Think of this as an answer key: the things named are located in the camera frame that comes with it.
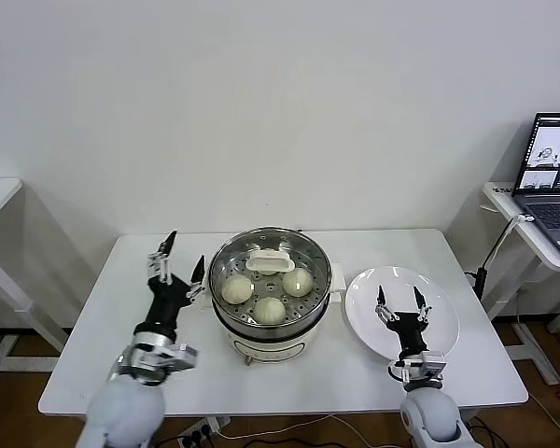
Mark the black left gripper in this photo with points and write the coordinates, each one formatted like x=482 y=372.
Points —
x=165 y=303

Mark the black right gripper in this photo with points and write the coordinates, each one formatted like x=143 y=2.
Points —
x=410 y=333

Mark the glass pot lid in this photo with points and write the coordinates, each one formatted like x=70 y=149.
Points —
x=268 y=261

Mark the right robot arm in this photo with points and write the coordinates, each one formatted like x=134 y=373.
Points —
x=429 y=410

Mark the steel steamer basket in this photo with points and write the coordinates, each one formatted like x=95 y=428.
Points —
x=321 y=305

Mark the white round plate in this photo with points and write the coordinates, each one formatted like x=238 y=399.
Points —
x=361 y=303

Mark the black upright pole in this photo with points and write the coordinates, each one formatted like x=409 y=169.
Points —
x=481 y=280

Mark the white electric cooking pot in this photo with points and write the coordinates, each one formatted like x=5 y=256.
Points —
x=270 y=347

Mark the white laptop stand table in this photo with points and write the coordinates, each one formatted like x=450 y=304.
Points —
x=499 y=196

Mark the white power strip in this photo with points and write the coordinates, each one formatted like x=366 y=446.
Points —
x=200 y=427

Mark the grey open laptop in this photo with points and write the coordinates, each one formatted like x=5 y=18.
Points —
x=550 y=210

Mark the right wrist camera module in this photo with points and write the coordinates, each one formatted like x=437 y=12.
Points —
x=433 y=361

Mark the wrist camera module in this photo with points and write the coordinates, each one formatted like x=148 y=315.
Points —
x=433 y=361
x=184 y=357

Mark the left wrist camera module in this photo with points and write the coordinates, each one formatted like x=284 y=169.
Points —
x=184 y=357

